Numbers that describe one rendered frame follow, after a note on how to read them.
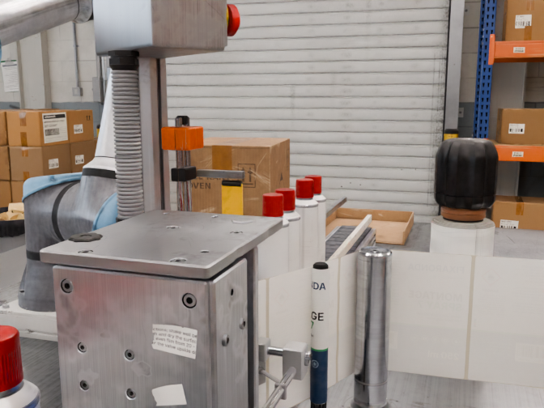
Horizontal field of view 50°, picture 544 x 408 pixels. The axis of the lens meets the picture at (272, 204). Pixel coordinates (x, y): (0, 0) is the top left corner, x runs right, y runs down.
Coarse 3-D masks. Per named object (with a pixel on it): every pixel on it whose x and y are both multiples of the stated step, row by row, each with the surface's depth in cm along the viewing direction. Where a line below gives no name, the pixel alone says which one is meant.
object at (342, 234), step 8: (336, 232) 155; (344, 232) 155; (328, 240) 146; (336, 240) 146; (344, 240) 146; (360, 240) 146; (328, 248) 139; (336, 248) 139; (352, 248) 139; (328, 256) 132
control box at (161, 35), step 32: (96, 0) 73; (128, 0) 65; (160, 0) 62; (192, 0) 64; (224, 0) 67; (96, 32) 74; (128, 32) 66; (160, 32) 62; (192, 32) 64; (224, 32) 67
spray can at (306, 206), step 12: (300, 180) 106; (312, 180) 107; (300, 192) 106; (312, 192) 107; (300, 204) 106; (312, 204) 106; (312, 216) 107; (300, 228) 107; (312, 228) 107; (300, 240) 107; (312, 240) 107; (300, 252) 107; (312, 252) 108; (300, 264) 108; (312, 264) 108
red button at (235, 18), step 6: (228, 6) 70; (234, 6) 70; (228, 12) 70; (234, 12) 69; (228, 18) 70; (234, 18) 69; (228, 24) 70; (234, 24) 69; (228, 30) 70; (234, 30) 70
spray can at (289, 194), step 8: (280, 192) 94; (288, 192) 94; (288, 200) 94; (288, 208) 94; (288, 216) 94; (296, 216) 95; (296, 224) 95; (296, 232) 95; (296, 240) 95; (296, 248) 95; (296, 256) 96; (296, 264) 96
